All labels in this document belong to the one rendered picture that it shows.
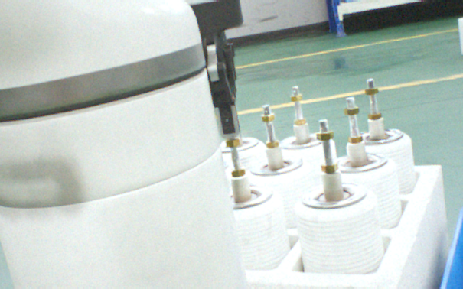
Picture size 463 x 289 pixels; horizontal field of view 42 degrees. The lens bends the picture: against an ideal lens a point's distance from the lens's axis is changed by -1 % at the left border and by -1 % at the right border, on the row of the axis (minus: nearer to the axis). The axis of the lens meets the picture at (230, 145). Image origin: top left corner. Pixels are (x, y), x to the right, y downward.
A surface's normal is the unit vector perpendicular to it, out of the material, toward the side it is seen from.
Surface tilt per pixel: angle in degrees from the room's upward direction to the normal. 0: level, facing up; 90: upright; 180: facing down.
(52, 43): 103
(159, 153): 90
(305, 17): 90
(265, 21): 90
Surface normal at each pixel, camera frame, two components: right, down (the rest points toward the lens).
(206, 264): 0.69, 0.05
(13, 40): 0.02, 0.60
